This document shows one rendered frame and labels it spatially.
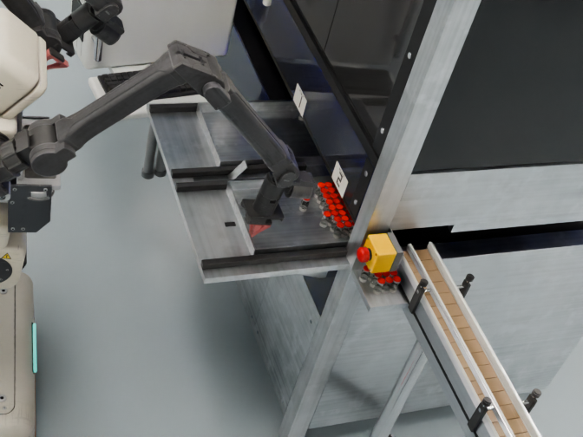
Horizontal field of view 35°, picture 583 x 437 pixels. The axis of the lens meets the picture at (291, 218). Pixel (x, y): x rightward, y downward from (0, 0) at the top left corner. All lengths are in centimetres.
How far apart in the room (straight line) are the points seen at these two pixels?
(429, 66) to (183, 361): 160
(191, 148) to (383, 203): 65
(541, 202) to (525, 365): 86
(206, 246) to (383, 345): 70
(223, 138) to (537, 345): 127
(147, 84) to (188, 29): 115
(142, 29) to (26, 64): 95
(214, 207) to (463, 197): 66
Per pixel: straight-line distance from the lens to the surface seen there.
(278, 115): 287
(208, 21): 310
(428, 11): 208
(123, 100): 197
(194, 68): 192
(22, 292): 305
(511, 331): 307
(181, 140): 271
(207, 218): 248
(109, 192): 379
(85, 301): 340
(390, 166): 223
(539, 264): 283
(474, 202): 246
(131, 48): 305
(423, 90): 210
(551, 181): 255
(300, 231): 251
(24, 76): 211
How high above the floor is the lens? 260
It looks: 43 degrees down
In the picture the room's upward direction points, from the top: 17 degrees clockwise
